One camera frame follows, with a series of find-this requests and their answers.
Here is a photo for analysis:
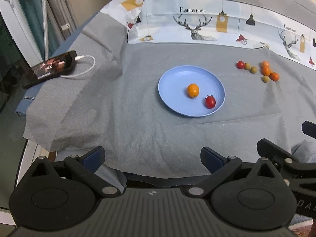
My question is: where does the red cherry tomato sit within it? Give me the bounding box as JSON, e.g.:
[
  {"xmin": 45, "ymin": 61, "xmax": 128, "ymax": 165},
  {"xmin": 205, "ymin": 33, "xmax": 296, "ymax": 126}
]
[
  {"xmin": 237, "ymin": 60, "xmax": 245, "ymax": 69},
  {"xmin": 205, "ymin": 95, "xmax": 216, "ymax": 109}
]

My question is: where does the orange kumquat fruit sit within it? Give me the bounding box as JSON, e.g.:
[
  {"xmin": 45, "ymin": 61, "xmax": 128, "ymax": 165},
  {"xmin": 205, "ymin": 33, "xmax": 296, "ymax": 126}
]
[{"xmin": 187, "ymin": 84, "xmax": 199, "ymax": 99}]

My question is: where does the blue round plate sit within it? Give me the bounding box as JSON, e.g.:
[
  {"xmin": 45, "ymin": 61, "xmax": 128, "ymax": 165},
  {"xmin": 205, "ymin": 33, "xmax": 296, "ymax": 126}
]
[{"xmin": 157, "ymin": 65, "xmax": 226, "ymax": 118}]

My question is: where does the orange tangerine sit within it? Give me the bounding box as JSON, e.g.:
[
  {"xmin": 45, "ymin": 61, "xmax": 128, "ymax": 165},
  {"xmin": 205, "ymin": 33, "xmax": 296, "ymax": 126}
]
[
  {"xmin": 260, "ymin": 60, "xmax": 269, "ymax": 68},
  {"xmin": 269, "ymin": 72, "xmax": 280, "ymax": 81},
  {"xmin": 261, "ymin": 66, "xmax": 272, "ymax": 76}
]

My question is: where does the grey sofa cover cloth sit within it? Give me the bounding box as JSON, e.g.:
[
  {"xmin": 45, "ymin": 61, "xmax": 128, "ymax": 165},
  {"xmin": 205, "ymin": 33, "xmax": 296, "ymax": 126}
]
[{"xmin": 17, "ymin": 13, "xmax": 315, "ymax": 178}]

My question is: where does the black smartphone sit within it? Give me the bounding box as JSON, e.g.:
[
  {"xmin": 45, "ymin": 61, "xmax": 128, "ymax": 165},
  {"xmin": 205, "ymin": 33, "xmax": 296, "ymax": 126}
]
[{"xmin": 23, "ymin": 50, "xmax": 77, "ymax": 89}]

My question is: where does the white deer print cloth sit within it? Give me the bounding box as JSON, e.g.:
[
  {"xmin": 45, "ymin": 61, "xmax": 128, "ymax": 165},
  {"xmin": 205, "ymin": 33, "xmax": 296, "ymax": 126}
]
[{"xmin": 101, "ymin": 0, "xmax": 315, "ymax": 69}]

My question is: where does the grey curtain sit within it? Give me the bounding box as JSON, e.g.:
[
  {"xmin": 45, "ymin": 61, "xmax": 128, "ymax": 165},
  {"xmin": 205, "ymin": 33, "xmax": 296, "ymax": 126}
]
[{"xmin": 47, "ymin": 0, "xmax": 77, "ymax": 43}]

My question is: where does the white braided pole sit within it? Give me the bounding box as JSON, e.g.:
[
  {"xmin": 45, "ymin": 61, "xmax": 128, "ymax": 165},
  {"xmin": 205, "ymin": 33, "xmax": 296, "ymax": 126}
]
[{"xmin": 41, "ymin": 0, "xmax": 49, "ymax": 60}]

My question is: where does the white charging cable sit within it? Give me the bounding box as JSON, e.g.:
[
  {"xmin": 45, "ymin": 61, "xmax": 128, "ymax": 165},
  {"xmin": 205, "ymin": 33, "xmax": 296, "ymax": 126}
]
[{"xmin": 60, "ymin": 55, "xmax": 97, "ymax": 79}]

